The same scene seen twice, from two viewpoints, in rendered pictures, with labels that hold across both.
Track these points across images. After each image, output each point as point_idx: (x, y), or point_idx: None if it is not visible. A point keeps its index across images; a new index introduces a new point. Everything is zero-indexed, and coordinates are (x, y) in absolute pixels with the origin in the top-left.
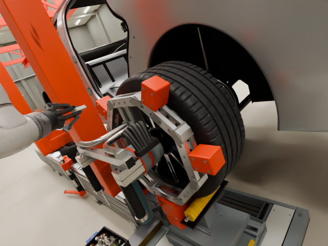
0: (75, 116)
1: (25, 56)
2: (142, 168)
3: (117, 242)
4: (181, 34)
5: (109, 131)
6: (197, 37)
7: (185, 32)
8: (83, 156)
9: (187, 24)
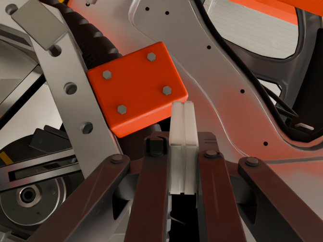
0: (132, 193)
1: None
2: None
3: None
4: (196, 193)
5: (39, 34)
6: (174, 201)
7: (194, 196)
8: None
9: (197, 241)
